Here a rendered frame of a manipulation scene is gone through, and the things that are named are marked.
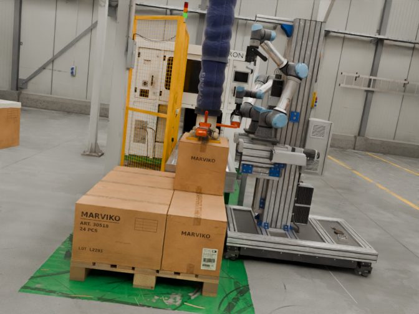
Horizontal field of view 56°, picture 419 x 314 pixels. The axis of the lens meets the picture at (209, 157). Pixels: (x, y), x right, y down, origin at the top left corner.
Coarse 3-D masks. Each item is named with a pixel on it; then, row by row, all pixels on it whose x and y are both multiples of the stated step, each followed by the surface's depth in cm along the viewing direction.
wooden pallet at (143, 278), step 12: (72, 264) 263; (84, 264) 263; (96, 264) 263; (108, 264) 263; (72, 276) 264; (84, 276) 265; (144, 276) 265; (156, 276) 271; (168, 276) 265; (180, 276) 265; (192, 276) 265; (204, 276) 265; (204, 288) 267; (216, 288) 267
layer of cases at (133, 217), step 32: (96, 192) 283; (128, 192) 293; (160, 192) 305; (192, 192) 317; (96, 224) 258; (128, 224) 258; (160, 224) 258; (192, 224) 259; (224, 224) 259; (96, 256) 262; (128, 256) 262; (160, 256) 262; (192, 256) 263
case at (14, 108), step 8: (0, 104) 332; (8, 104) 342; (16, 104) 354; (0, 112) 334; (8, 112) 344; (16, 112) 356; (0, 120) 335; (8, 120) 346; (16, 120) 358; (0, 128) 337; (8, 128) 348; (16, 128) 359; (0, 136) 338; (8, 136) 350; (16, 136) 361; (0, 144) 340; (8, 144) 351; (16, 144) 363
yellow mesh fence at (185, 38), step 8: (184, 24) 475; (184, 32) 477; (184, 40) 507; (184, 48) 525; (184, 56) 553; (184, 64) 574; (184, 72) 588; (184, 80) 592; (176, 88) 489; (176, 96) 490; (176, 104) 525; (176, 120) 569; (176, 128) 595; (176, 136) 605; (168, 152) 503
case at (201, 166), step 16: (192, 144) 310; (208, 144) 312; (224, 144) 324; (192, 160) 312; (208, 160) 312; (224, 160) 311; (176, 176) 314; (192, 176) 314; (208, 176) 314; (224, 176) 314; (208, 192) 316
